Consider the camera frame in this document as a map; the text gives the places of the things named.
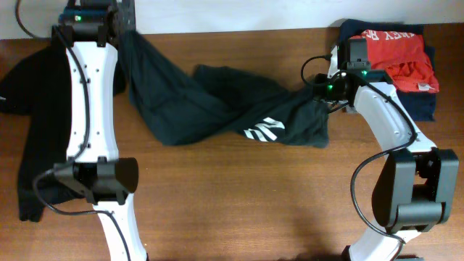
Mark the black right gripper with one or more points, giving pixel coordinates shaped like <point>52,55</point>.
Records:
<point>318,88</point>

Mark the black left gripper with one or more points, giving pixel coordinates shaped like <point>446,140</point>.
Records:
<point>129,10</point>

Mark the dark green t-shirt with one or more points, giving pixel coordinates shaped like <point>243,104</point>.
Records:
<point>181,109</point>

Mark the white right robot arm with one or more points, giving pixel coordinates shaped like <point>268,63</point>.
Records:
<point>415,189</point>

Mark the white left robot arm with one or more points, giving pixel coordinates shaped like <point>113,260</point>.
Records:
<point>90,31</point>

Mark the red printed t-shirt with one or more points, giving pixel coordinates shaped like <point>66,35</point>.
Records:
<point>402,56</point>

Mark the navy blue folded garment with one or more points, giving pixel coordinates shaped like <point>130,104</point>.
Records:
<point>420,106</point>

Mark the black zip-neck sweater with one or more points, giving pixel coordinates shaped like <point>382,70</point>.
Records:
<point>68,95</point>

